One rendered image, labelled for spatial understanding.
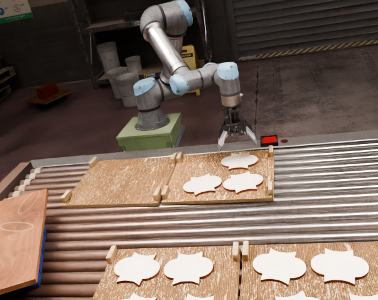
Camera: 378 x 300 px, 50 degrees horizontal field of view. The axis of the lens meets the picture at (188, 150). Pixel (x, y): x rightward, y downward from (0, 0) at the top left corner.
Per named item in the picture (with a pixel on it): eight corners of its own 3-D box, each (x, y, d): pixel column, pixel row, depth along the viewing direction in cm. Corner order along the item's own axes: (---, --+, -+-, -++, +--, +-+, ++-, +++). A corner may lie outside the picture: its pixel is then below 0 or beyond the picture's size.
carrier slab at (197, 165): (180, 158, 182) (180, 155, 182) (274, 152, 172) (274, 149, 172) (162, 205, 152) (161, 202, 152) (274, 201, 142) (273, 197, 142)
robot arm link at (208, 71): (191, 66, 159) (203, 71, 150) (216, 59, 163) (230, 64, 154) (194, 85, 163) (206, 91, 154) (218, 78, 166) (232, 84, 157)
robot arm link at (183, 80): (128, 4, 171) (178, 81, 146) (153, -1, 174) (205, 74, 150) (130, 27, 180) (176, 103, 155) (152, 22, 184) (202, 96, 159)
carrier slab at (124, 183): (96, 163, 193) (95, 160, 192) (180, 159, 182) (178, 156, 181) (62, 208, 163) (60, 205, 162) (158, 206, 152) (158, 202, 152)
